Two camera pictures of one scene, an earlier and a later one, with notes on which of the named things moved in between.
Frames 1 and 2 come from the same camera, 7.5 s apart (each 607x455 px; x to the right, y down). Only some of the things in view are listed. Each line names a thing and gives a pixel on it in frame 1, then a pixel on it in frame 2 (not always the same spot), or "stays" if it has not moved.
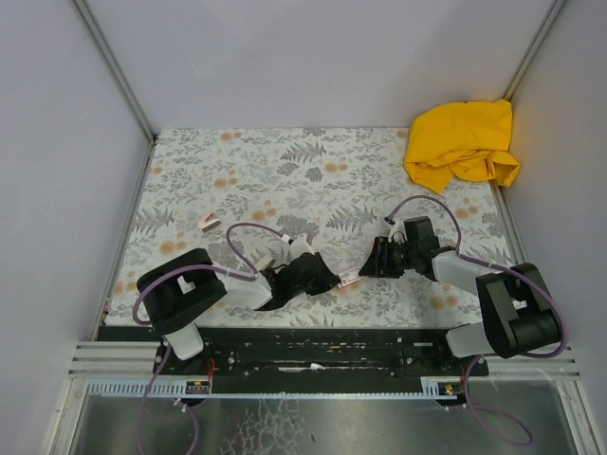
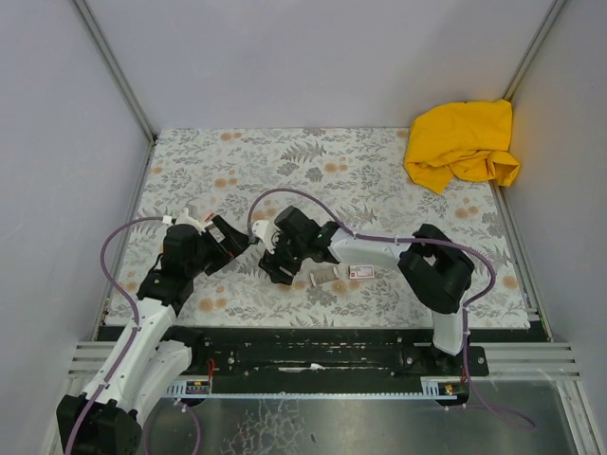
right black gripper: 384,258 → 278,261
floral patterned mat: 286,216 stays
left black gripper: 309,274 → 224,244
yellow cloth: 461,140 stays
